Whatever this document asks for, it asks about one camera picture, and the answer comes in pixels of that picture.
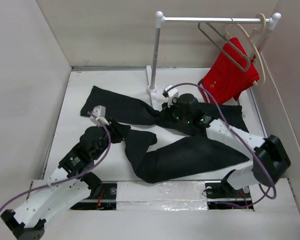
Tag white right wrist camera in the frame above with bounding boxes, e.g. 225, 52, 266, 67
162, 85, 179, 108

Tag white metal clothes rack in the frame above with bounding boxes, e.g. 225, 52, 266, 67
146, 11, 282, 110

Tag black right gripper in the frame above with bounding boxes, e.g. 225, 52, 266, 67
160, 96, 192, 124

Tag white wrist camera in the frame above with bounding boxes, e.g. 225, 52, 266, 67
162, 85, 179, 108
88, 105, 109, 127

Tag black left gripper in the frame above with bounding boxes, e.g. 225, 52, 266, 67
93, 117, 131, 160

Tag black trousers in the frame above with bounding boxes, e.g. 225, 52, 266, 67
80, 86, 249, 184

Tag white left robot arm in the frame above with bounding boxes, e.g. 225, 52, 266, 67
0, 119, 131, 240

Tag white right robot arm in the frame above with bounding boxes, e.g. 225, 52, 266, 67
161, 88, 291, 199

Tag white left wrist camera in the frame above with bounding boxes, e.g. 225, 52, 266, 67
88, 105, 109, 127

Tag grey trouser hanger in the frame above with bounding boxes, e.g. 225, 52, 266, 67
197, 22, 252, 73

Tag red shorts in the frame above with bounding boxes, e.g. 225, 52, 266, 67
198, 52, 260, 104

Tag beige wooden hanger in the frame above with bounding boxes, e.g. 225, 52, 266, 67
223, 13, 267, 87

